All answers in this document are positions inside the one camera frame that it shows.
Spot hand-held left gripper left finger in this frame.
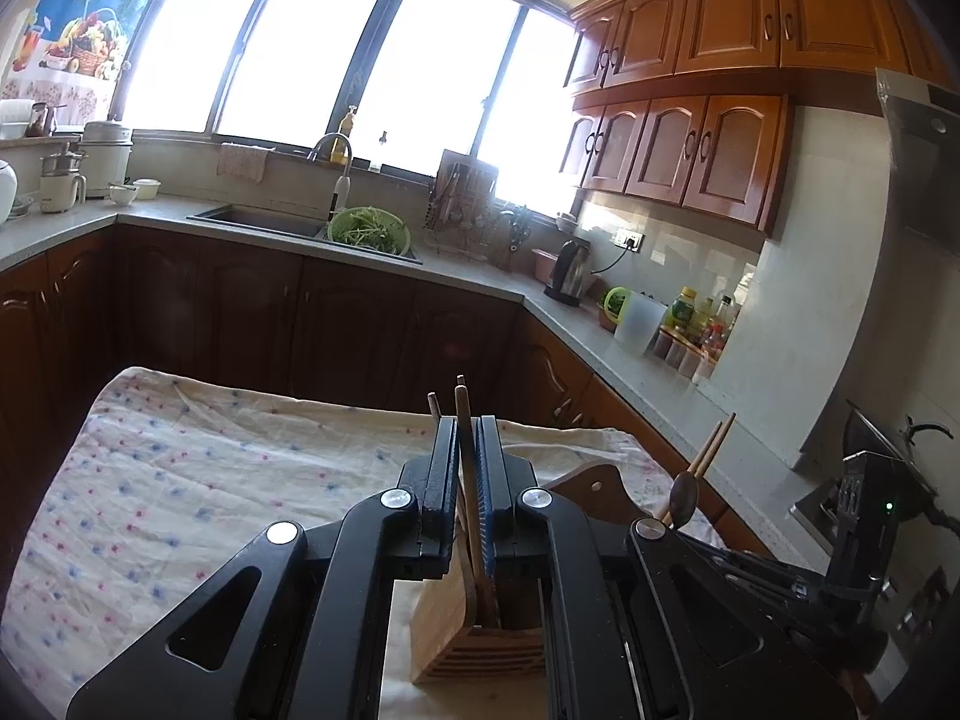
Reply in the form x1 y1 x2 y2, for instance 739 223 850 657
66 417 460 720

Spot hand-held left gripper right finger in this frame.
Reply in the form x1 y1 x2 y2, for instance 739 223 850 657
475 415 857 720

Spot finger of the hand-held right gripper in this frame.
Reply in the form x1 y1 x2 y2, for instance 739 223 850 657
705 540 835 617

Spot dark handled spoon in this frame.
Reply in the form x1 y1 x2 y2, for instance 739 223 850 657
669 472 698 530

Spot wooden utensil holder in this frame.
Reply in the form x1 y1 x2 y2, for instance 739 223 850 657
409 463 655 685

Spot black wok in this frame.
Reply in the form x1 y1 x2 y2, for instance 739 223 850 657
843 398 957 500

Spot grey kitchen countertop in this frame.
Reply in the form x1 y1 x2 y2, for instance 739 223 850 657
0 193 848 563

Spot white plastic pitcher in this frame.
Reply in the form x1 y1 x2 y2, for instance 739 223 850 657
613 290 669 359

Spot steel electric kettle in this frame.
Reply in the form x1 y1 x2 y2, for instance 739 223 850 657
543 238 594 309

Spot row of condiment bottles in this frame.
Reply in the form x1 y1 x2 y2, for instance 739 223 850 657
648 284 744 388

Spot white dotted tablecloth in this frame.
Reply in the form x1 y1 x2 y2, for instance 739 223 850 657
0 366 725 720

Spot green colander with vegetables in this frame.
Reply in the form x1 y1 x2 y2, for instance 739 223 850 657
325 205 413 258

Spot brown lower kitchen cabinets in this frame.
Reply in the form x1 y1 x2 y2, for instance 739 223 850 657
0 223 767 557

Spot chrome kitchen faucet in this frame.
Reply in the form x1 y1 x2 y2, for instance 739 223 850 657
307 132 354 223

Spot steel kitchen sink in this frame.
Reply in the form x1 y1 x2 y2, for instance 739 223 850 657
187 202 422 265

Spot steel range hood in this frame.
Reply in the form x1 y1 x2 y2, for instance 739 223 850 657
873 67 960 257

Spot pale dish cloth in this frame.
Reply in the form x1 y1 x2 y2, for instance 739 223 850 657
217 142 270 185

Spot white bowls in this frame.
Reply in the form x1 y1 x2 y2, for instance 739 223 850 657
108 177 163 206

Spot wooden upper kitchen cabinets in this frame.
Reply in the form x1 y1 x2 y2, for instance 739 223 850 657
558 0 932 242

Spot large kitchen window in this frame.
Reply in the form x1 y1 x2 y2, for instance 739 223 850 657
120 0 594 189

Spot tall white steamer cooker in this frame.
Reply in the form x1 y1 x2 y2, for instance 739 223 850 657
78 119 135 200

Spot white blender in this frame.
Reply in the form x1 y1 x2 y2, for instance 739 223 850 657
38 142 90 215

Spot white paper roll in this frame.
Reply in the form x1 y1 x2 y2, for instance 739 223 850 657
0 99 35 140

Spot wire utensil drying rack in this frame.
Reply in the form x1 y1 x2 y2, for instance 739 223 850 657
450 202 538 275

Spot wall knife rack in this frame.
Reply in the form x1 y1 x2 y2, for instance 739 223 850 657
423 148 500 230

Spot tropical fruit wall poster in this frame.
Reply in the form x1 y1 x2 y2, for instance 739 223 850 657
0 0 178 125

